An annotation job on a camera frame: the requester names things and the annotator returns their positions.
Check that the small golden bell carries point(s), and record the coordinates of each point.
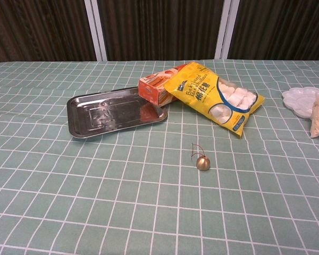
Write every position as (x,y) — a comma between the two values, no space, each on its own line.
(202,163)

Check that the orange white carton box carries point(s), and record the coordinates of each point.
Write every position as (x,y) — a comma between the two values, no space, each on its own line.
(155,89)

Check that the stainless steel tray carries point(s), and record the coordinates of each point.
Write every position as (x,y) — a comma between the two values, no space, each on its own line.
(106,113)

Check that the yellow marshmallow bag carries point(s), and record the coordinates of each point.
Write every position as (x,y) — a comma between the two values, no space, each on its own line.
(215,95)

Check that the green checkered tablecloth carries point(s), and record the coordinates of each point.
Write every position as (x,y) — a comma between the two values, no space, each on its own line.
(95,199)

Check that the white plastic paint palette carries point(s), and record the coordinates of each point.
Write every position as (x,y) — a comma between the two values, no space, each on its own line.
(299,102)

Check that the white partition frame post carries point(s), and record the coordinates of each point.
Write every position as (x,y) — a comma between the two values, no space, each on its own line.
(224,29)
(95,29)

